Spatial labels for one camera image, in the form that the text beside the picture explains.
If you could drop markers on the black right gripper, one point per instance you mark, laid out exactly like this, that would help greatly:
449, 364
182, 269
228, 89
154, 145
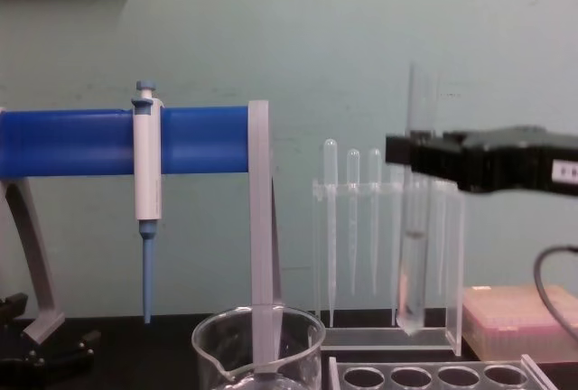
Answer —
506, 160

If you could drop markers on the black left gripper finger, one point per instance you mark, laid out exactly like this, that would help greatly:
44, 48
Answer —
13, 306
88, 342

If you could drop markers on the clear glass test tube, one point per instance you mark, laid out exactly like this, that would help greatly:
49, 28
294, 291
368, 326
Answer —
414, 250

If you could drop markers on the clear plastic transfer pipette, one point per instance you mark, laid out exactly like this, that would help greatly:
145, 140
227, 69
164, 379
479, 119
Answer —
439, 236
330, 209

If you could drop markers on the clear acrylic dropper rack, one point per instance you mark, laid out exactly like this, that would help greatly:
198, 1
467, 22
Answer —
454, 272

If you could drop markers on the clear glass beaker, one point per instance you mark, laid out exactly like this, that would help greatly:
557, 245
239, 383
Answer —
253, 354

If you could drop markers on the white and blue micropipette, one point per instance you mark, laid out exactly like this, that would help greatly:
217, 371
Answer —
148, 182

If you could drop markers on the blue and grey pipette stand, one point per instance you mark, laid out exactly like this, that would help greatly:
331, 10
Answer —
81, 142

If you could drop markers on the pink pipette tip box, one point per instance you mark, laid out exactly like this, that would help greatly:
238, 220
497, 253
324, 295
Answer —
510, 318

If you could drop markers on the clear acrylic test tube rack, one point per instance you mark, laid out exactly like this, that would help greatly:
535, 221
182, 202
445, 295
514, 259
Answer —
433, 374

